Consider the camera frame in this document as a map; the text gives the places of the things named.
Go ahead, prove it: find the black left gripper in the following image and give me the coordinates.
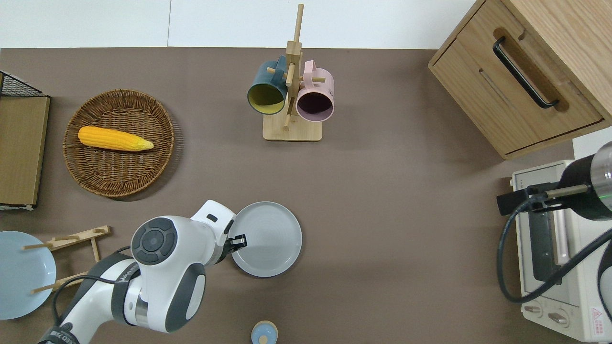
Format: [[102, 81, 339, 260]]
[[214, 232, 249, 265]]

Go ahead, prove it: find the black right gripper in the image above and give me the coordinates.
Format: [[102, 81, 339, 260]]
[[497, 155, 601, 222]]

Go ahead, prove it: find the gray round plate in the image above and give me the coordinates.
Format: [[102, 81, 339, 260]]
[[229, 201, 303, 278]]

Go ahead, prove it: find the light blue plate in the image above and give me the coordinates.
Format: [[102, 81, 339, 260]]
[[0, 231, 57, 320]]

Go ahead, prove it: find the white toaster oven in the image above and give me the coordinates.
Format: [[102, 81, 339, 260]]
[[511, 160, 612, 343]]

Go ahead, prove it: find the brown table mat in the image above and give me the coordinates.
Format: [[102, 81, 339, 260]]
[[0, 47, 612, 344]]

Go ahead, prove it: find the wooden mug rack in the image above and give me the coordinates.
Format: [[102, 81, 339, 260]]
[[262, 4, 323, 142]]

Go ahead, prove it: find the brown wicker basket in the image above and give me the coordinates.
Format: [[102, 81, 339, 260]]
[[63, 89, 175, 198]]

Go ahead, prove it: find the wooden cabinet drawer front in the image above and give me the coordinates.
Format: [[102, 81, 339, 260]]
[[432, 6, 605, 157]]

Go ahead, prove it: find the dark teal mug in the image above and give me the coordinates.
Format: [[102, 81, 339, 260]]
[[247, 56, 289, 116]]

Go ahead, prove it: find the yellow corn cob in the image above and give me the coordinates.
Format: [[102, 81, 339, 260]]
[[77, 126, 155, 152]]

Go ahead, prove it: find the wooden dish rack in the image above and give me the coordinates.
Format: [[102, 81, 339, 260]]
[[22, 226, 111, 294]]

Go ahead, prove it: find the pink mug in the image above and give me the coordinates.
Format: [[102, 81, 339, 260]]
[[295, 60, 335, 123]]

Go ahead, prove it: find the light wooden cabinet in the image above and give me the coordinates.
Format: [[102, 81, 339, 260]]
[[428, 0, 612, 161]]

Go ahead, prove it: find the white oven door handle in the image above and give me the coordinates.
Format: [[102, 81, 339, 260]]
[[551, 208, 572, 268]]

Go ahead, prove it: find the thick black cable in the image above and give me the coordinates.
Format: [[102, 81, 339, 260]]
[[496, 196, 612, 304]]

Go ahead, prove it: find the black drawer handle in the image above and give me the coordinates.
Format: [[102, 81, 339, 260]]
[[492, 36, 560, 109]]

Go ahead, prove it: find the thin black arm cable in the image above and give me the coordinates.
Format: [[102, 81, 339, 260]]
[[50, 245, 139, 330]]

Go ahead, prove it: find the black wire rack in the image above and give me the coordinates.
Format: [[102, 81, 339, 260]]
[[0, 71, 50, 99]]

